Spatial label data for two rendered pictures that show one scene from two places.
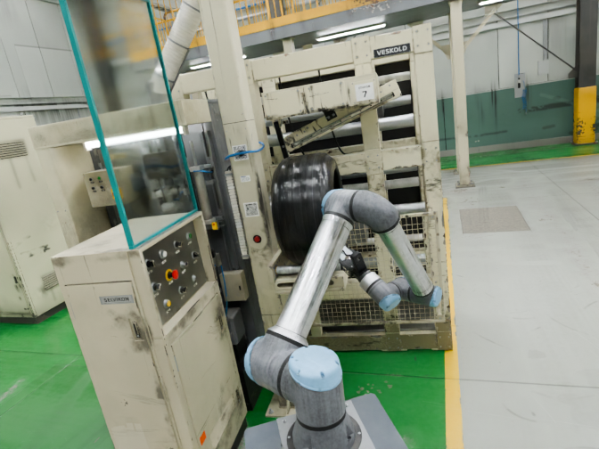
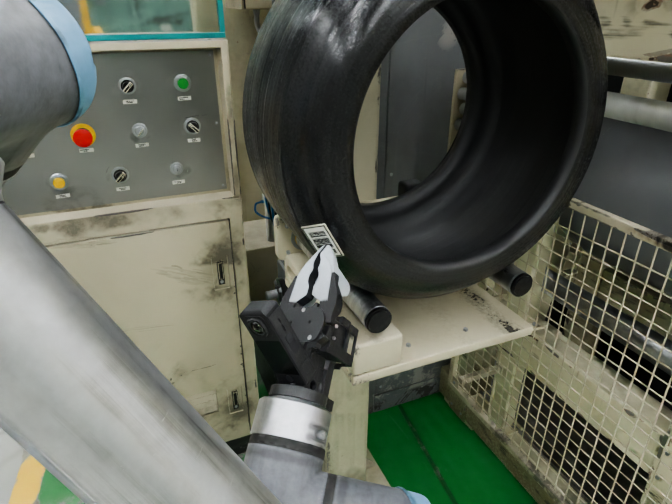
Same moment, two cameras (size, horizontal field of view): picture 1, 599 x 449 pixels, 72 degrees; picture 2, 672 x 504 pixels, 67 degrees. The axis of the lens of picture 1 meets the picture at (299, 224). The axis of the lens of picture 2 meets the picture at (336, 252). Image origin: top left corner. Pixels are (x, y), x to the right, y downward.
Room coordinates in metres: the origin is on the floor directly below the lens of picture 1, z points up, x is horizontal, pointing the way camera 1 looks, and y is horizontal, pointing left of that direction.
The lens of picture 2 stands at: (1.44, -0.66, 1.34)
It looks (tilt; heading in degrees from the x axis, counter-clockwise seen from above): 26 degrees down; 53
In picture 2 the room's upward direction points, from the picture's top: straight up
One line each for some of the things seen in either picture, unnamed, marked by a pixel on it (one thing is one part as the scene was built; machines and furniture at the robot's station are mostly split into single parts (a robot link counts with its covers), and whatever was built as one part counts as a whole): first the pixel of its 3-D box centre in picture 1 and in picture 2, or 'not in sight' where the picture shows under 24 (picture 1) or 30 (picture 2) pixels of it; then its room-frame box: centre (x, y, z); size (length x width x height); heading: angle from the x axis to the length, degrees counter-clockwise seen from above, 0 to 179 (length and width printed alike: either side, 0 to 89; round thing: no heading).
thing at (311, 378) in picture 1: (315, 382); not in sight; (1.05, 0.03, 0.89); 0.17 x 0.15 x 0.18; 44
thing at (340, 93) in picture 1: (322, 97); not in sight; (2.33, -0.23, 1.71); 0.61 x 0.25 x 0.15; 76
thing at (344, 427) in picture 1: (322, 422); not in sight; (1.04, 0.03, 0.75); 0.19 x 0.19 x 0.10
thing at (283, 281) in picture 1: (309, 280); (335, 301); (1.94, 0.00, 0.84); 0.36 x 0.09 x 0.06; 76
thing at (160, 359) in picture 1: (168, 356); (139, 273); (1.77, 0.72, 0.63); 0.56 x 0.41 x 1.27; 166
